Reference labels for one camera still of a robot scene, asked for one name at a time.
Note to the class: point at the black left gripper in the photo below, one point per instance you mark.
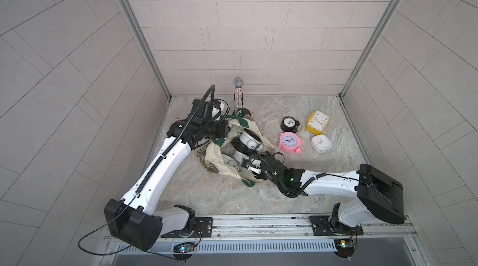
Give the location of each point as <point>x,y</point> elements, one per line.
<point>222,131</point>

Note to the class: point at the canvas bag with green handles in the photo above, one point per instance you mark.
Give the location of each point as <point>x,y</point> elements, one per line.
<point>210,155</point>

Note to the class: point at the pink twin-bell alarm clock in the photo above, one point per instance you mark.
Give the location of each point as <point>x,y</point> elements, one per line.
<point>290,143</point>

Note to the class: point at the small black alarm clock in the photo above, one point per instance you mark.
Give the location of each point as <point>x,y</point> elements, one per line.
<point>289,124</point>

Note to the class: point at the white square alarm clock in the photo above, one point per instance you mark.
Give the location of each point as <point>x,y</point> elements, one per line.
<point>321,144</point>

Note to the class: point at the yellow square alarm clock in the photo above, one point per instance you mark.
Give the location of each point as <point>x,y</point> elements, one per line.
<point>317,122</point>

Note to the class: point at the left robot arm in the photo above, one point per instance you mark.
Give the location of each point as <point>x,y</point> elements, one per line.
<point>132,218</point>

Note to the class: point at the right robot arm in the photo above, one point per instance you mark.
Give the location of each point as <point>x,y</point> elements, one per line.
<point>373,193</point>

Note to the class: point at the white twin-bell alarm clock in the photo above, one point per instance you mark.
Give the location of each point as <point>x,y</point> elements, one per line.
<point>252,141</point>

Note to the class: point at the rhinestone stand with black base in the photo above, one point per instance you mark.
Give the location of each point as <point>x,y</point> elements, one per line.
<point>240,111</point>

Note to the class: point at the right circuit board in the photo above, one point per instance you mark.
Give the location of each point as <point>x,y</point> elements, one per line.
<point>345,248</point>

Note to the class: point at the left green circuit board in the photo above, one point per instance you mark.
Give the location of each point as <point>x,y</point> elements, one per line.
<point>184,248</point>

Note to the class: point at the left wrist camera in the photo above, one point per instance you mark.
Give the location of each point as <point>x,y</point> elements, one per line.
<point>210,111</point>

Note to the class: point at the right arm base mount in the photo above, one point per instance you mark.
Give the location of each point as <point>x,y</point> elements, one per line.
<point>329,225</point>

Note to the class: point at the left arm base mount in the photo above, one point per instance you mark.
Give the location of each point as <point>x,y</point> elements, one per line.
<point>192,228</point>

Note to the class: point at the aluminium rail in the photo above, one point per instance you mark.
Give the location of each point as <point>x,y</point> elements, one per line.
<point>284,226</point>

